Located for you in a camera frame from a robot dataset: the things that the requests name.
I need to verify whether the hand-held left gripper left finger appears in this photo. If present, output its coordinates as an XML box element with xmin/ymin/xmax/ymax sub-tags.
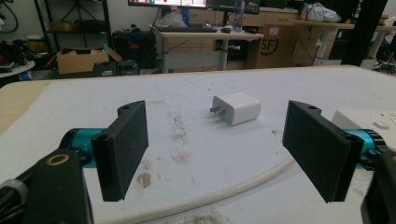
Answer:
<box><xmin>61</xmin><ymin>100</ymin><xmax>149</xmax><ymax>203</ymax></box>

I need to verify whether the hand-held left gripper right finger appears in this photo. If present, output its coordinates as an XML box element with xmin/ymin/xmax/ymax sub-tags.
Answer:
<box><xmin>281</xmin><ymin>100</ymin><xmax>389</xmax><ymax>203</ymax></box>

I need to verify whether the white charger plug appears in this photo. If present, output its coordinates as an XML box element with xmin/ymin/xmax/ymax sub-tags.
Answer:
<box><xmin>209</xmin><ymin>91</ymin><xmax>262</xmax><ymax>127</ymax></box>

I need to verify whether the white power strip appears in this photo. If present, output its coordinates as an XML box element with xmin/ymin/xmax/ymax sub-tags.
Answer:
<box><xmin>331</xmin><ymin>108</ymin><xmax>396</xmax><ymax>152</ymax></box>

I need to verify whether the open cardboard box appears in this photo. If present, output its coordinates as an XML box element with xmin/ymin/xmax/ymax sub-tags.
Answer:
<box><xmin>45</xmin><ymin>47</ymin><xmax>123</xmax><ymax>76</ymax></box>

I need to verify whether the black equipment case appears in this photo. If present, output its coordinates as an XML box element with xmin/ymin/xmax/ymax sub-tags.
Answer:
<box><xmin>111</xmin><ymin>29</ymin><xmax>158</xmax><ymax>70</ymax></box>

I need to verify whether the large cardboard box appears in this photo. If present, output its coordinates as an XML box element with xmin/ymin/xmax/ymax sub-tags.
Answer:
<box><xmin>246</xmin><ymin>23</ymin><xmax>316</xmax><ymax>70</ymax></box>

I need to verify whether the long wooden desk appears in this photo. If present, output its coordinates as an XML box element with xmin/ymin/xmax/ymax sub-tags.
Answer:
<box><xmin>292</xmin><ymin>19</ymin><xmax>396</xmax><ymax>67</ymax></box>

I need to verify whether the black metal stand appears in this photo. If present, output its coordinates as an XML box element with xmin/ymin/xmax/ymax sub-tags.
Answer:
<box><xmin>341</xmin><ymin>0</ymin><xmax>389</xmax><ymax>67</ymax></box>

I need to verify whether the round white table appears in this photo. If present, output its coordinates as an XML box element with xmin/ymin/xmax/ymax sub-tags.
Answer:
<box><xmin>0</xmin><ymin>60</ymin><xmax>36</xmax><ymax>80</ymax></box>

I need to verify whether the white plastic bag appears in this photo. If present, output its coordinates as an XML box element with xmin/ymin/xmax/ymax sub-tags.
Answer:
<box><xmin>300</xmin><ymin>2</ymin><xmax>343</xmax><ymax>24</ymax></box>

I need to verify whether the black metal shelf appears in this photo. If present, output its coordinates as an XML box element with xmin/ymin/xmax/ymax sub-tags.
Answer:
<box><xmin>33</xmin><ymin>0</ymin><xmax>113</xmax><ymax>56</ymax></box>

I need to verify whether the black keyboard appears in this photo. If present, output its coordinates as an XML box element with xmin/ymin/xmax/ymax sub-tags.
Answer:
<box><xmin>155</xmin><ymin>25</ymin><xmax>219</xmax><ymax>34</ymax></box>

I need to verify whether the wooden desk with white legs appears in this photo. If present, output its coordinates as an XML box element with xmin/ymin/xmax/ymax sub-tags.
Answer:
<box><xmin>148</xmin><ymin>24</ymin><xmax>265</xmax><ymax>75</ymax></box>

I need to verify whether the computer monitor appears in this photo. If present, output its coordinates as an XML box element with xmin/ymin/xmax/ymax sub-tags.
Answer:
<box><xmin>127</xmin><ymin>0</ymin><xmax>208</xmax><ymax>9</ymax></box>

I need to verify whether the white cable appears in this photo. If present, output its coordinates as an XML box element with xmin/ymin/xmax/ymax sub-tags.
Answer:
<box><xmin>94</xmin><ymin>155</ymin><xmax>295</xmax><ymax>224</ymax></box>

